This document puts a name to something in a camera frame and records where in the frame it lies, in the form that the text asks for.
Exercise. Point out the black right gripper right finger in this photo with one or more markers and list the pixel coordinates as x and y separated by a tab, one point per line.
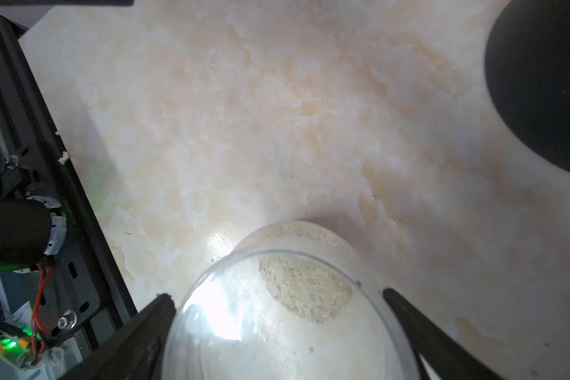
436	353

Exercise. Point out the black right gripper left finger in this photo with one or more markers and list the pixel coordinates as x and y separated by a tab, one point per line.
134	352

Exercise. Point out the oatmeal jar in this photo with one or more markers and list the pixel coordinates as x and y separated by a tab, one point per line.
291	301

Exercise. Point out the black trash bin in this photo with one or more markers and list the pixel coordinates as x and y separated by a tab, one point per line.
527	71

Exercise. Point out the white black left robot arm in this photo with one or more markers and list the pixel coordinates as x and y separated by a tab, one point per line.
30	230

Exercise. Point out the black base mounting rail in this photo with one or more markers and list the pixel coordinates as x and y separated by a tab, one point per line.
80	292

